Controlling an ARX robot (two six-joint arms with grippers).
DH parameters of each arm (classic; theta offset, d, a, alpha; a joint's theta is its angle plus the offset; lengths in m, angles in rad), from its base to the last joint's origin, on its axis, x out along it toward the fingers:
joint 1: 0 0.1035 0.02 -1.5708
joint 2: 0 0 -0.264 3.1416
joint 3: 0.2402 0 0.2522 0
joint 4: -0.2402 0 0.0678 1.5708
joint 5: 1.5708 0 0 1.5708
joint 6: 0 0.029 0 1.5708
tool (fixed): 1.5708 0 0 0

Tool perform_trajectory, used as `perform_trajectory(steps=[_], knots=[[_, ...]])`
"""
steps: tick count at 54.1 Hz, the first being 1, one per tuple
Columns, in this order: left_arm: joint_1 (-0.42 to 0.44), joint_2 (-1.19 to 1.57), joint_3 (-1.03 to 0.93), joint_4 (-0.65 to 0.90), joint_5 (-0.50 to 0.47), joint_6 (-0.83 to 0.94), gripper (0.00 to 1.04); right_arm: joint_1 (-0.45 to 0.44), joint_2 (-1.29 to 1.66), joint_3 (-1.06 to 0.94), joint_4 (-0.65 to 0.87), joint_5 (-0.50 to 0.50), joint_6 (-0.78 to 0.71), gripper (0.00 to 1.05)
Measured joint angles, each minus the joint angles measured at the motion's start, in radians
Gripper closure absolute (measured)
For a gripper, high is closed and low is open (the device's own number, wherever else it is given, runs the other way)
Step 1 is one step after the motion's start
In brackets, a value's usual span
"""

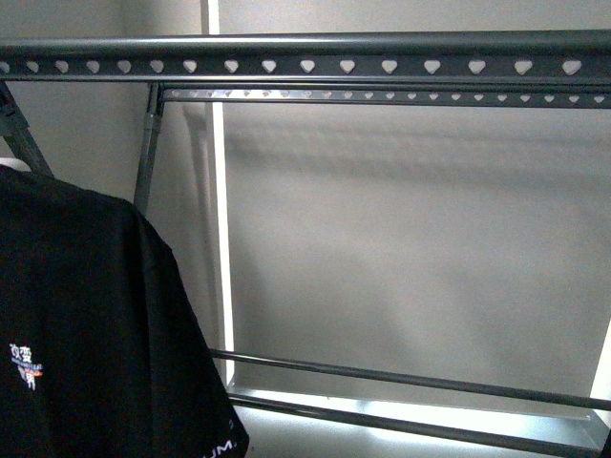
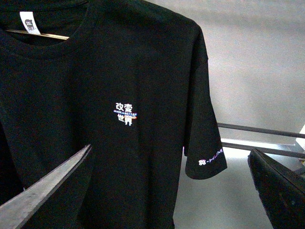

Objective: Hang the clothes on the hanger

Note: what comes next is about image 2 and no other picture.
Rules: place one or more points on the camera left gripper right finger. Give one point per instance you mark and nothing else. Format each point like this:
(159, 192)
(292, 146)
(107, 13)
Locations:
(281, 191)

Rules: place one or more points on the black t-shirt small chest logo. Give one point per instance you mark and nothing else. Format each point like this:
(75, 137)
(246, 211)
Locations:
(132, 81)

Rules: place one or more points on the camera left gripper left finger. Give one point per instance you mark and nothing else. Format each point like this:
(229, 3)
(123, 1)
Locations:
(55, 200)

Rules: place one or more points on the grey metal clothes rack frame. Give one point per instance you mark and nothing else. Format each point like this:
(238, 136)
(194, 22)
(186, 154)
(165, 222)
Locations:
(295, 149)

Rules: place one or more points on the wooden clothes hanger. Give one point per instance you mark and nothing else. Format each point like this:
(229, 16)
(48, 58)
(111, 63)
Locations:
(53, 36)

